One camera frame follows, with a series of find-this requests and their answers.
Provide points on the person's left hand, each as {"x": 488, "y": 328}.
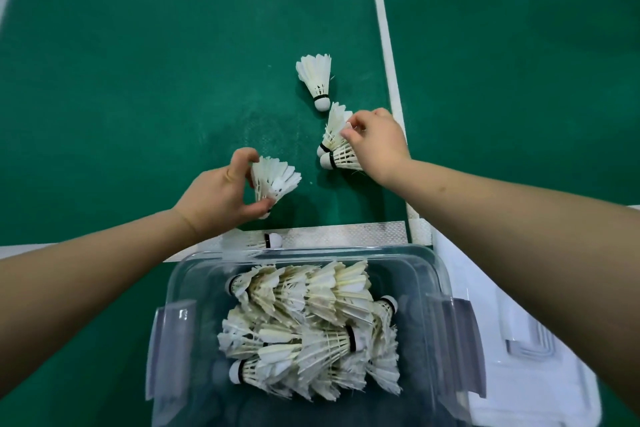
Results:
{"x": 210, "y": 204}

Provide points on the person's right hand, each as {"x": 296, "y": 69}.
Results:
{"x": 380, "y": 146}

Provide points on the person's right fingers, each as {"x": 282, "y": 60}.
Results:
{"x": 354, "y": 127}

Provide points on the person's left thumb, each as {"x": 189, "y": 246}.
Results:
{"x": 260, "y": 208}

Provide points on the white feather shuttlecock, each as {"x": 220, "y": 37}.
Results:
{"x": 262, "y": 240}
{"x": 275, "y": 180}
{"x": 334, "y": 129}
{"x": 316, "y": 76}
{"x": 342, "y": 159}

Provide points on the person's left forearm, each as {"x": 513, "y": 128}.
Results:
{"x": 85, "y": 286}

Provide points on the person's right forearm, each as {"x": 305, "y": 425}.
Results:
{"x": 525, "y": 251}

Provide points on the pile of white shuttlecocks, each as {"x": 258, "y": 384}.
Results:
{"x": 310, "y": 326}

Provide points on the clear plastic storage box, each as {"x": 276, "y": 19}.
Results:
{"x": 200, "y": 391}

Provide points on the clear plastic box lid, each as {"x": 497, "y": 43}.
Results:
{"x": 530, "y": 391}

